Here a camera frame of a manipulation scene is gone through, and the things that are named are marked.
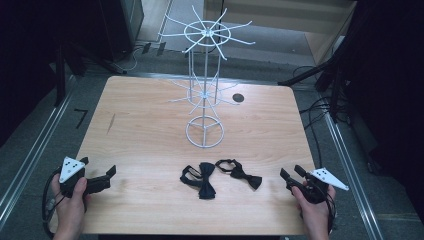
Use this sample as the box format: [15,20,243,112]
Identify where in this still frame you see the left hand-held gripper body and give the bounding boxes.
[58,156,92,199]

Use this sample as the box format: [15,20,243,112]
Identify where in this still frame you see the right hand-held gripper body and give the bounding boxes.
[293,167,350,205]

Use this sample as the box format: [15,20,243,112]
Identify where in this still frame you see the small black bow tie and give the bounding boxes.
[214,158,264,191]

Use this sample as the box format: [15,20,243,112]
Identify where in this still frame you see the large black bow tie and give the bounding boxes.
[179,162,218,201]

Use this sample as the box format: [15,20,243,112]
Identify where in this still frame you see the white wire display rack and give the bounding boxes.
[157,4,257,150]

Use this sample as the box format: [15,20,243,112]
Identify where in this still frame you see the person's right hand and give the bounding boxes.
[291,181,337,234]

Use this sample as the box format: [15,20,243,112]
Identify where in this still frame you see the person's left hand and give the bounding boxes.
[50,173,92,235]

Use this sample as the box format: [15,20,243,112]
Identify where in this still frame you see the black metal stand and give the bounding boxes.
[53,41,128,108]

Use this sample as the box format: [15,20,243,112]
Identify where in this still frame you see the black tripod stand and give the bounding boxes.
[277,33,358,125]

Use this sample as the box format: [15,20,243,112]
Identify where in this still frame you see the dark cabinet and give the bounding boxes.
[98,0,145,63]

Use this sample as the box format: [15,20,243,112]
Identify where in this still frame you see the light wooden platform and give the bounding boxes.
[203,0,358,66]

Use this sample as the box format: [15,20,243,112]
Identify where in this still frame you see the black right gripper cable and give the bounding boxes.
[324,186,338,234]

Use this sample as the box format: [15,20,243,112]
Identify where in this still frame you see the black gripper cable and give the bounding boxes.
[324,186,338,234]
[41,166,68,240]

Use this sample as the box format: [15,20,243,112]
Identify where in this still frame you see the metal floor rail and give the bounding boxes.
[0,74,78,223]
[323,111,385,240]

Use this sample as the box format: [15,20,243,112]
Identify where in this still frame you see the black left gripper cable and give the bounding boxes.
[41,166,68,240]

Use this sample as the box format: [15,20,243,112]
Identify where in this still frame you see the black floor cables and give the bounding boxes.
[292,64,352,169]

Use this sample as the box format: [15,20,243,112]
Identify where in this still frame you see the white floor cable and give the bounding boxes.
[118,44,148,73]

